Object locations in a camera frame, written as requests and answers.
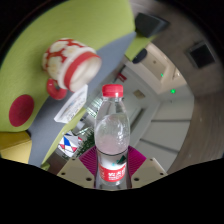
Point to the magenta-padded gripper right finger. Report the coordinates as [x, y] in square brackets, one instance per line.
[136, 161]

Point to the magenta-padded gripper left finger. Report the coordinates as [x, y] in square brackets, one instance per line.
[86, 161]

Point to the clear red-capped water bottle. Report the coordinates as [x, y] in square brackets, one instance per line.
[111, 133]

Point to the red blue white geometric cube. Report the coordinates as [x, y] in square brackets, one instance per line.
[69, 144]

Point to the green exit sign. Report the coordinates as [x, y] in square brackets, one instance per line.
[172, 91]

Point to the flat round red coaster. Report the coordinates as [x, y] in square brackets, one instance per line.
[21, 110]

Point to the red bin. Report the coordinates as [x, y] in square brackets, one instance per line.
[121, 77]

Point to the red and white mug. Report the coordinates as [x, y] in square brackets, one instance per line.
[66, 61]

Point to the black bag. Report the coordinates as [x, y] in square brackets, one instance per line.
[140, 56]

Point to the lime green seat block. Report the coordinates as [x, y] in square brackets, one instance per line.
[135, 46]

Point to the dark grey seat block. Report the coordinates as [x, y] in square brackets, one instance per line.
[150, 24]

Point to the framed wall picture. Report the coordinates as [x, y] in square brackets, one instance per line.
[139, 94]

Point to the black wall monitor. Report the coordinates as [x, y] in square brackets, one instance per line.
[201, 55]

